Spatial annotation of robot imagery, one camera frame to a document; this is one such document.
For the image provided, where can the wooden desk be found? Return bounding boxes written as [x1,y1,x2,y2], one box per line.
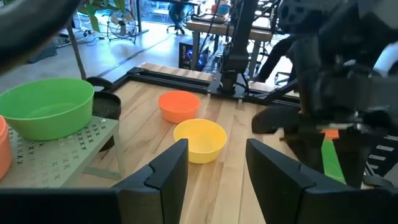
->
[185,14,275,71]

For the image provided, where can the green plastic bowl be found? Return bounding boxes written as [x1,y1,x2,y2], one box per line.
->
[0,77,95,142]
[321,139,346,185]

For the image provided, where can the green leafy potted plant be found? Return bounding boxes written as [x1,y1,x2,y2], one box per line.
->
[66,0,127,80]

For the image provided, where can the person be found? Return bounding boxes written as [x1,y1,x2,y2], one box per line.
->
[167,0,196,35]
[252,35,297,84]

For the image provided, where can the pale green perforated shelf rack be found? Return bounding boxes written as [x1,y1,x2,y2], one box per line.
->
[0,115,126,189]

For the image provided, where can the yellow plastic bowl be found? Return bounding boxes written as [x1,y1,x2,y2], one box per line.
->
[173,118,228,164]

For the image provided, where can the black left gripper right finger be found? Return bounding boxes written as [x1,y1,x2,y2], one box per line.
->
[245,138,398,224]

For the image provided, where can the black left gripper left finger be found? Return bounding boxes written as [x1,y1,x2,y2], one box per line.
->
[0,138,190,224]

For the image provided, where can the orange plastic bowl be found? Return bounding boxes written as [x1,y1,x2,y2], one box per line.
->
[157,90,201,124]
[322,129,340,141]
[0,114,14,181]

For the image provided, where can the floor fan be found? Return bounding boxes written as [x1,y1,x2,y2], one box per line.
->
[106,8,138,45]

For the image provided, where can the black board white stripes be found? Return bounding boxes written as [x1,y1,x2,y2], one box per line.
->
[363,133,398,187]

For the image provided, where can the black computer tower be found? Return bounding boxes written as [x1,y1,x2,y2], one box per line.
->
[178,39,210,71]

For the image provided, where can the black aluminium table frame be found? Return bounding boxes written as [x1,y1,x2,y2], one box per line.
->
[86,66,300,106]

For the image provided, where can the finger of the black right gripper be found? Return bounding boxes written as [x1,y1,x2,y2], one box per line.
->
[251,105,325,174]
[334,128,371,189]

